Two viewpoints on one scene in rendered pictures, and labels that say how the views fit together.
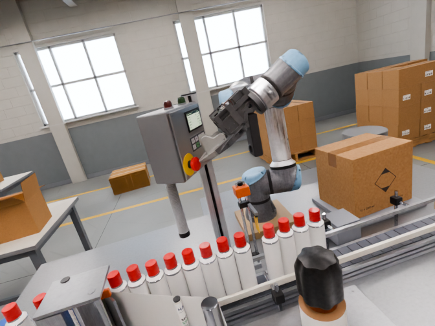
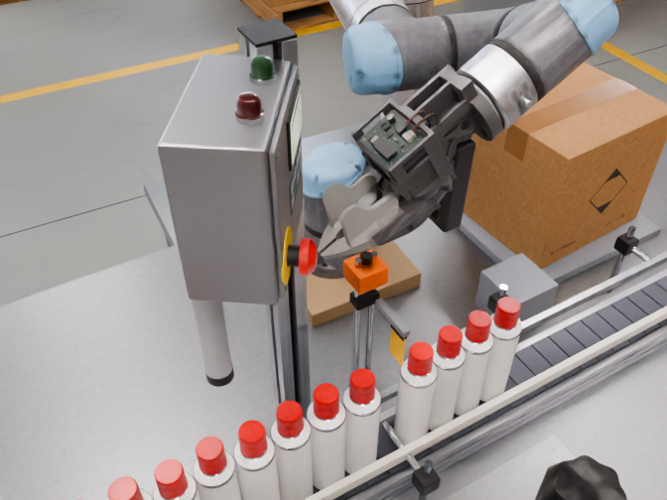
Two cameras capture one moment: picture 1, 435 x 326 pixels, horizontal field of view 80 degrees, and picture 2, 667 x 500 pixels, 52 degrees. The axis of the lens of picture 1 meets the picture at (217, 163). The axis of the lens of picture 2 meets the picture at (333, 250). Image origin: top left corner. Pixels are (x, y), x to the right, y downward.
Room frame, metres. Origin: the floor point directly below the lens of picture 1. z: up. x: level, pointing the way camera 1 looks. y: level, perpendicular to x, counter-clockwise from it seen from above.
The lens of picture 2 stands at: (0.17, 0.21, 1.79)
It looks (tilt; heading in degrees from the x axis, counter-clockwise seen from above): 42 degrees down; 339
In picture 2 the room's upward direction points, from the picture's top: straight up
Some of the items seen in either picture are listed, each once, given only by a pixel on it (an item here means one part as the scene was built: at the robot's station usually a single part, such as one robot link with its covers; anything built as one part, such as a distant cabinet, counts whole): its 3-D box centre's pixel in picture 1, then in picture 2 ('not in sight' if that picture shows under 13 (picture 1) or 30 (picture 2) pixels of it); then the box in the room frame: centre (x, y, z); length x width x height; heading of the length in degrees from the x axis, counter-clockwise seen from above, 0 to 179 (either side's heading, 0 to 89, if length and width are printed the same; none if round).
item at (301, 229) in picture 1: (301, 242); (469, 364); (0.69, -0.21, 0.98); 0.05 x 0.05 x 0.20
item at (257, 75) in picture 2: (180, 100); (262, 67); (0.75, 0.06, 1.49); 0.03 x 0.03 x 0.02
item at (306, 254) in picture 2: (194, 163); (302, 256); (0.66, 0.06, 1.32); 0.04 x 0.03 x 0.04; 154
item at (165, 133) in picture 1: (178, 141); (243, 180); (0.73, 0.10, 1.38); 0.17 x 0.10 x 0.19; 154
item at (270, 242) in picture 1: (272, 253); (415, 396); (0.67, -0.11, 0.98); 0.05 x 0.05 x 0.20
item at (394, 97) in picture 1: (405, 103); not in sight; (3.94, -3.07, 0.57); 1.20 x 0.83 x 1.14; 98
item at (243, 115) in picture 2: (167, 104); (249, 105); (0.69, 0.09, 1.49); 0.03 x 0.03 x 0.02
